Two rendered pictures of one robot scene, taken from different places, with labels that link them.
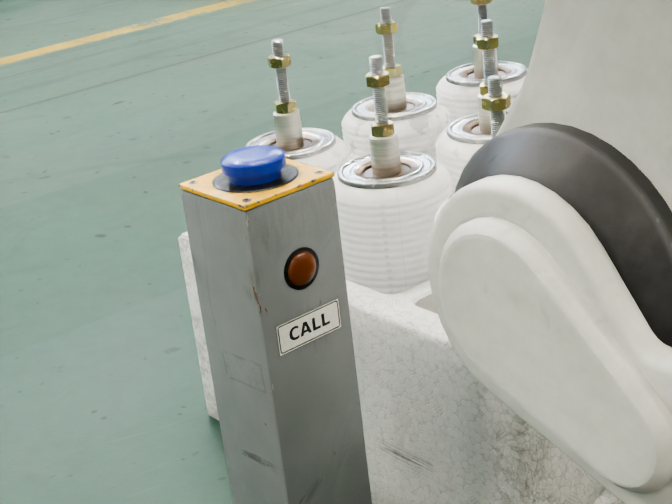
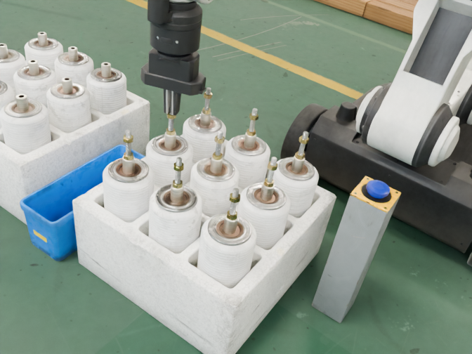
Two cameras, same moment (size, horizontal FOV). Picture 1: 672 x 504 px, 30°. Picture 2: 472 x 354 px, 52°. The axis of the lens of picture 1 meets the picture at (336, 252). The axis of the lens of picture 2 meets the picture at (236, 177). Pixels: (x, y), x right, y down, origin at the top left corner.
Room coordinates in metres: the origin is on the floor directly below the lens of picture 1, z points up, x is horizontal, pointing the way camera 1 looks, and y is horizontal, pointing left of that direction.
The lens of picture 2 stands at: (1.23, 0.58, 0.83)
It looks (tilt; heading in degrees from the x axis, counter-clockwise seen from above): 37 degrees down; 247
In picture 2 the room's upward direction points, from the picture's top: 9 degrees clockwise
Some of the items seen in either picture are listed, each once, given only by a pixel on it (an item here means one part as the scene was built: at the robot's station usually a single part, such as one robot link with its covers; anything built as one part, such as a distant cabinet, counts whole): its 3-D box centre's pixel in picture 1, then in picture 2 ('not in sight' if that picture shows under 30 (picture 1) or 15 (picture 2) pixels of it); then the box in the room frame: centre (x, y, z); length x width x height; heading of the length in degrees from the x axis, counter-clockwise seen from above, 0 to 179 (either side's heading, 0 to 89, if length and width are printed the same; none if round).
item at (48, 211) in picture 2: not in sight; (92, 199); (1.20, -0.31, 0.06); 0.30 x 0.11 x 0.12; 39
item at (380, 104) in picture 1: (380, 105); (270, 175); (0.90, -0.05, 0.30); 0.01 x 0.01 x 0.08
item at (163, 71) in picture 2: not in sight; (175, 53); (1.05, -0.23, 0.45); 0.13 x 0.10 x 0.12; 147
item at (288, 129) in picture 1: (288, 130); (230, 223); (0.99, 0.03, 0.26); 0.02 x 0.02 x 0.03
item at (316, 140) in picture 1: (290, 145); (230, 229); (0.99, 0.03, 0.25); 0.08 x 0.08 x 0.01
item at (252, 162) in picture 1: (254, 169); (377, 190); (0.74, 0.04, 0.32); 0.04 x 0.04 x 0.02
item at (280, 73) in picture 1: (282, 85); (233, 206); (0.99, 0.03, 0.30); 0.01 x 0.01 x 0.08
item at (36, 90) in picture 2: not in sight; (38, 105); (1.31, -0.57, 0.16); 0.10 x 0.10 x 0.18
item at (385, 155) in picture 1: (385, 154); (267, 191); (0.90, -0.05, 0.26); 0.02 x 0.02 x 0.03
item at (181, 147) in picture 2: not in sight; (170, 145); (1.05, -0.23, 0.25); 0.08 x 0.08 x 0.01
